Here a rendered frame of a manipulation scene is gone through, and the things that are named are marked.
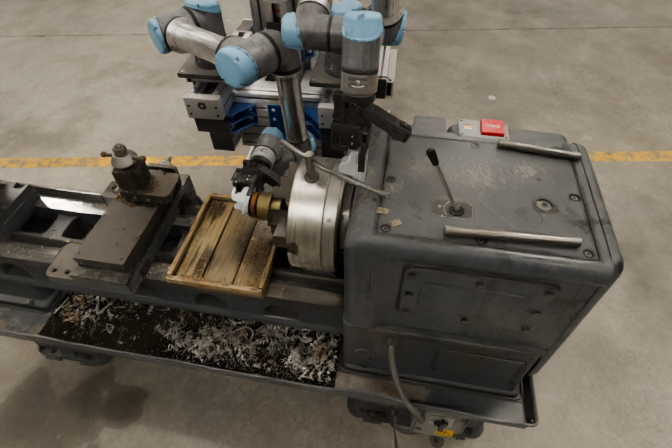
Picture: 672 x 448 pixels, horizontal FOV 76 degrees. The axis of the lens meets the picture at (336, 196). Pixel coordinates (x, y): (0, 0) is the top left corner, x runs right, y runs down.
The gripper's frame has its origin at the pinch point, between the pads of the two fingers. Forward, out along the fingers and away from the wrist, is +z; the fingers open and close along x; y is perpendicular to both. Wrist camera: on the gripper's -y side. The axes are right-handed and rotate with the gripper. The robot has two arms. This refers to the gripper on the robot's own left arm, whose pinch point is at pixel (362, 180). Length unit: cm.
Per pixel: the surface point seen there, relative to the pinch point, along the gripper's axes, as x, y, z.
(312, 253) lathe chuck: 0.1, 11.5, 21.9
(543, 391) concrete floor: -53, -82, 121
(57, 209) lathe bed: -27, 110, 37
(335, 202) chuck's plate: -3.7, 6.6, 8.5
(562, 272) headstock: 10.0, -43.3, 11.3
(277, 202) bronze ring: -13.8, 24.6, 16.3
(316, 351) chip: -15, 13, 74
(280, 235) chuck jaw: -2.2, 20.5, 19.2
